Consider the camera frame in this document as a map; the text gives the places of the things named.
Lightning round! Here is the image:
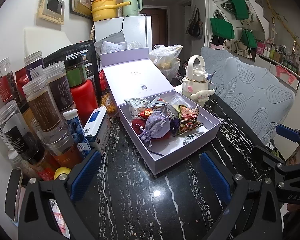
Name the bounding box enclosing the red foil packet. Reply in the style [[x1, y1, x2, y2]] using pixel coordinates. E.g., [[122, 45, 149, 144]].
[[15, 69, 32, 98]]

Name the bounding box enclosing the white green-print snack packet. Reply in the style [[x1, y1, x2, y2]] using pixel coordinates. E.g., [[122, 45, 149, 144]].
[[124, 98, 150, 117]]

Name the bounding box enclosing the group of clear plastic jars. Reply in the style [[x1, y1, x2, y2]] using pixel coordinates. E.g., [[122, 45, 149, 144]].
[[0, 50, 87, 182]]

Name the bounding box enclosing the pale green electric kettle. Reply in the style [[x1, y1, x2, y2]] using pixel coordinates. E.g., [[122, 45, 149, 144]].
[[121, 0, 143, 17]]

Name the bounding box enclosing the clear glass mug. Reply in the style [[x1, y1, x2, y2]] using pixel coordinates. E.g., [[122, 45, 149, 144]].
[[207, 81, 218, 97]]

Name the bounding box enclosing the blue white medicine box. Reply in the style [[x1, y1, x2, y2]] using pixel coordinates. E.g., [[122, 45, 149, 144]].
[[84, 106, 109, 150]]

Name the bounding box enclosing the crumpled clear plastic bag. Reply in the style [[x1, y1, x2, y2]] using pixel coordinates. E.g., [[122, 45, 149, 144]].
[[127, 41, 144, 50]]

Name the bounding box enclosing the blue tablet tube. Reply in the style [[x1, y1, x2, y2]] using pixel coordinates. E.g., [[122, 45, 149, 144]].
[[63, 109, 92, 158]]

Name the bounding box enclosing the lavender drawstring sachet pouch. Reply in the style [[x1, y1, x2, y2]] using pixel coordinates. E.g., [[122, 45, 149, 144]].
[[138, 110, 171, 155]]

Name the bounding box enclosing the pink cloth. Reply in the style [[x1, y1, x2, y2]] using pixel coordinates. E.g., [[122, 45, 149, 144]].
[[276, 65, 298, 84]]

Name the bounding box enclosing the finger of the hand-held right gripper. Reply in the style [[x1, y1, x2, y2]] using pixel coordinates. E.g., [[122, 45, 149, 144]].
[[251, 145, 300, 181], [276, 124, 300, 144]]

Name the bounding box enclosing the yellow lemon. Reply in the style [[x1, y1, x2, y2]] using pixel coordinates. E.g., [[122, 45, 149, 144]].
[[54, 167, 72, 180]]

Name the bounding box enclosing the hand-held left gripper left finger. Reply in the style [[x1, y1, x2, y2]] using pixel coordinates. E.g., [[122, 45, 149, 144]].
[[17, 151, 102, 240]]

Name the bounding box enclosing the purple tassel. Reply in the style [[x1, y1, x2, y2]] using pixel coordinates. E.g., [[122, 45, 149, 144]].
[[169, 119, 182, 137]]

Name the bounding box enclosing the red knitted scrunchie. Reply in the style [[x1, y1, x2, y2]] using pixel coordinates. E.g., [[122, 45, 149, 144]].
[[131, 118, 172, 140]]

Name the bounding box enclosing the red thermos bottle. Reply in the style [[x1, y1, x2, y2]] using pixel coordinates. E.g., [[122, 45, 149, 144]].
[[70, 79, 99, 130]]

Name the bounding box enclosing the brown door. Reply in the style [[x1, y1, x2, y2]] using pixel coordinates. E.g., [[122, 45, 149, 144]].
[[141, 7, 168, 47]]

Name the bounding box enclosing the bamboo pole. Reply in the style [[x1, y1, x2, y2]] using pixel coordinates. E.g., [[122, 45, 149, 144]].
[[259, 0, 300, 53]]

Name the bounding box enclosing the silver grey snack packet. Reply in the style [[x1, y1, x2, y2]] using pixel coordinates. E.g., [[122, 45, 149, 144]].
[[150, 99, 178, 120]]

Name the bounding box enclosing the green tote bag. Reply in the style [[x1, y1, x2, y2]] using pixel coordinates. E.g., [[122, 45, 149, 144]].
[[209, 10, 235, 40], [229, 0, 250, 20], [240, 29, 258, 49]]

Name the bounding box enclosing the white printed mailer bag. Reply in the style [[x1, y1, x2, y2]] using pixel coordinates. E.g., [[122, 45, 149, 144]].
[[100, 41, 128, 55]]

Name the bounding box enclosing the black printed package bag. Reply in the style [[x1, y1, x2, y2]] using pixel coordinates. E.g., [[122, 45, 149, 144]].
[[43, 39, 103, 98]]

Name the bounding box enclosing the clear plastic bag with food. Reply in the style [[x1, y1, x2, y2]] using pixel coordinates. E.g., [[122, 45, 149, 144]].
[[149, 44, 183, 80]]

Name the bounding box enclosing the cream wall intercom panel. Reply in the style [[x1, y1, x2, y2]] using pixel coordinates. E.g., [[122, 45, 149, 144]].
[[38, 0, 65, 25]]

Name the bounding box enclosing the yellow cooking pot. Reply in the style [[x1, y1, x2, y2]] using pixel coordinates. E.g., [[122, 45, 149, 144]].
[[91, 0, 130, 22]]

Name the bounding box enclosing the grey leaf-pattern chair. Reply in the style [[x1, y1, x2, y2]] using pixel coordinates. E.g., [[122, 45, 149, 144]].
[[200, 46, 240, 90], [219, 57, 296, 145]]

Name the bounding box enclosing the dark hanging handbag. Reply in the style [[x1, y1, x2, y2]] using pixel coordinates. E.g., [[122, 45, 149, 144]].
[[185, 7, 203, 40]]

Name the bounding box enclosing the orange snack bag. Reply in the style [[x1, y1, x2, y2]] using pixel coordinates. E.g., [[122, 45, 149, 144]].
[[101, 92, 119, 117]]

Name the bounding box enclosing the gold red snack packet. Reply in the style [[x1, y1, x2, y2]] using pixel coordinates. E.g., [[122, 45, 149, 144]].
[[177, 104, 204, 135]]

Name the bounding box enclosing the white charging cable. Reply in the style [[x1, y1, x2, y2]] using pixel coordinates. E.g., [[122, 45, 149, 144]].
[[182, 131, 205, 144]]

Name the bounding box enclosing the lavender gift box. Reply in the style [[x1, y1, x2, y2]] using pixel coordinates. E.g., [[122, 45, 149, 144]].
[[100, 47, 222, 175]]

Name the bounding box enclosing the black kettle power cable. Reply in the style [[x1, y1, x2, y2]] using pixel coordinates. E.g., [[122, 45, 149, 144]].
[[119, 15, 129, 39]]

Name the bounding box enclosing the grey plastic mailer bag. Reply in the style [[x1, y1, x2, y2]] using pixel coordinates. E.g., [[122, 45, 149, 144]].
[[95, 32, 128, 53]]

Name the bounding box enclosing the clear plastic snack bag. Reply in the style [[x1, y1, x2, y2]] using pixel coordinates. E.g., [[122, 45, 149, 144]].
[[170, 97, 190, 108]]

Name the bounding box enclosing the white cartoon dog kettle bottle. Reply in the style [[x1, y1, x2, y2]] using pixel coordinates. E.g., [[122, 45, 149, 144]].
[[181, 55, 212, 107]]

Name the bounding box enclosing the white refrigerator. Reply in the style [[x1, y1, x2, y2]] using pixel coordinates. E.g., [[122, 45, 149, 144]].
[[93, 15, 153, 50]]

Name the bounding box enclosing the beige tote bag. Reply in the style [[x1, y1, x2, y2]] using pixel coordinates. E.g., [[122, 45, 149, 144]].
[[235, 41, 249, 57], [222, 40, 237, 54]]

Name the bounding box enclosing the dark jar with green label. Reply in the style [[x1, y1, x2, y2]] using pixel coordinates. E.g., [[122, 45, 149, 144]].
[[65, 57, 87, 85]]

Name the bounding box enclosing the red orange snack packet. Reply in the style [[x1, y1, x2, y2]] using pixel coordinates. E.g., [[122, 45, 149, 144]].
[[137, 109, 157, 119]]

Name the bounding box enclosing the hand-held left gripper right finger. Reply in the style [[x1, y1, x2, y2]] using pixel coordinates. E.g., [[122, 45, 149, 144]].
[[200, 152, 283, 240]]

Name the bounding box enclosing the row of bottles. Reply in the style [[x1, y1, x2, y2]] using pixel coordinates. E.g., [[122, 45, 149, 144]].
[[256, 39, 300, 74]]

